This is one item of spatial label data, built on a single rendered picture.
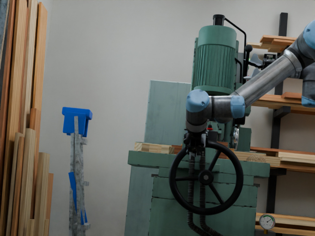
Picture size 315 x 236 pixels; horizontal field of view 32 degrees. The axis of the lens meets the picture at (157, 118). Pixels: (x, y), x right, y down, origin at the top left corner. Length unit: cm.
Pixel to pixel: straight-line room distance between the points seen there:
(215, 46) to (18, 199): 164
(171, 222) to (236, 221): 27
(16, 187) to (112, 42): 197
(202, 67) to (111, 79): 245
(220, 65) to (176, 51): 245
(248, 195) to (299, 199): 258
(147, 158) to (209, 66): 50
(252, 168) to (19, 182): 164
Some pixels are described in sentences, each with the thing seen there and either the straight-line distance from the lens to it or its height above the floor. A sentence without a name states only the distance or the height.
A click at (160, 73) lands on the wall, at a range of 484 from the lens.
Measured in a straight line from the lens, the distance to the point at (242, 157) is 247.
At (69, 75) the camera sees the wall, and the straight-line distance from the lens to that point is 491.
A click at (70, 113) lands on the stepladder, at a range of 313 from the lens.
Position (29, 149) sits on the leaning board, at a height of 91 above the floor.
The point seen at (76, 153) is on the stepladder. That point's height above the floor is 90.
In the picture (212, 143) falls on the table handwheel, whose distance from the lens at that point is 212.
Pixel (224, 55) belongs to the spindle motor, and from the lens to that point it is 247.
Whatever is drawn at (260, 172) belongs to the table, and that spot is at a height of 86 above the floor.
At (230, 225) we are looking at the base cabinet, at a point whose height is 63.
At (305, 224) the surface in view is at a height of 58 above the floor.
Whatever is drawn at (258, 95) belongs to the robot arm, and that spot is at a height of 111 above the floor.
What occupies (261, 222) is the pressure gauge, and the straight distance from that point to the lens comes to 226.
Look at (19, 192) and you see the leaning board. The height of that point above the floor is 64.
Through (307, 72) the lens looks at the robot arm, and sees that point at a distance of 242.
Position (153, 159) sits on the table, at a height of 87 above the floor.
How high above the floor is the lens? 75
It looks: 7 degrees up
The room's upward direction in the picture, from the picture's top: 6 degrees clockwise
